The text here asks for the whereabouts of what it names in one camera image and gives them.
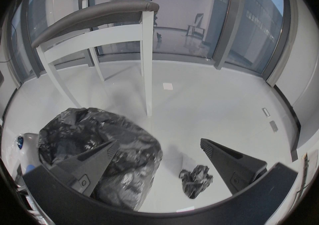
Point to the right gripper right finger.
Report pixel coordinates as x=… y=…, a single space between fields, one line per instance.
x=231 y=166

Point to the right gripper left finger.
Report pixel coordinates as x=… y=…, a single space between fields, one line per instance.
x=82 y=169

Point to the black plastic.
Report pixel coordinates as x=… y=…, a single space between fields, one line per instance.
x=196 y=180

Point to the black plastic bag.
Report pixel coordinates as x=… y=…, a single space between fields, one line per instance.
x=132 y=164

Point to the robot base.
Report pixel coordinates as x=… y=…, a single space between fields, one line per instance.
x=30 y=144

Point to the grey white-legged chair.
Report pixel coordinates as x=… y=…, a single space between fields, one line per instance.
x=99 y=17

